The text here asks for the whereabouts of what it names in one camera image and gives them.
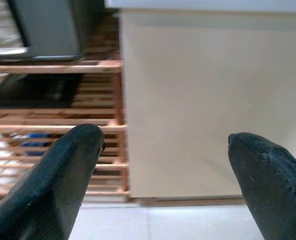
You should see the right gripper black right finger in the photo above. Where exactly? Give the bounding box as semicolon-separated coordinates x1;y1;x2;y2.
227;132;296;240

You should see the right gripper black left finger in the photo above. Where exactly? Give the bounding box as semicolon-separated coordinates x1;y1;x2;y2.
0;123;106;240

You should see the grey mini fridge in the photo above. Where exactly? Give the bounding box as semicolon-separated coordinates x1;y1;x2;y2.
0;0;106;62

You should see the blue item in rack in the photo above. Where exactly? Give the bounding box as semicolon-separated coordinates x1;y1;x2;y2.
22;133;54;156

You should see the black item in rack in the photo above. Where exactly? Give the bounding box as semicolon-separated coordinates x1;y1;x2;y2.
0;74;81;109

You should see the wooden slatted rack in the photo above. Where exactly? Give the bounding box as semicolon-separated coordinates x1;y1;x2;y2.
0;58;131;204

